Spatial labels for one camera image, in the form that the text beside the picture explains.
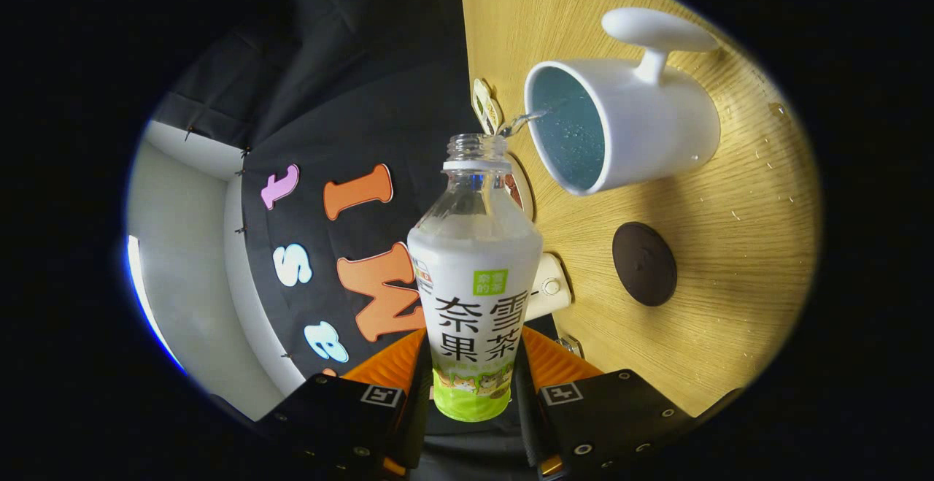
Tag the white divided condiment dish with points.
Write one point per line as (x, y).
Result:
(487, 105)

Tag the clear juice bottle white label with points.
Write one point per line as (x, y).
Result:
(474, 306)

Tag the black backdrop cloth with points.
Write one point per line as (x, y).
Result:
(350, 101)

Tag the cream oval plate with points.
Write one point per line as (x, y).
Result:
(524, 189)

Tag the dark brown round coaster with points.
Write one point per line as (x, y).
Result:
(644, 263)

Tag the white toaster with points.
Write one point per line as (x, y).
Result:
(551, 287)

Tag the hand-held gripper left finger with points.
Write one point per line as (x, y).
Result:
(418, 415)

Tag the wooden table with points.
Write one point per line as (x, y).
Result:
(715, 247)

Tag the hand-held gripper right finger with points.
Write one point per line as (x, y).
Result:
(527, 422)

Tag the white cup blue inside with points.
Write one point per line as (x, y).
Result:
(657, 123)

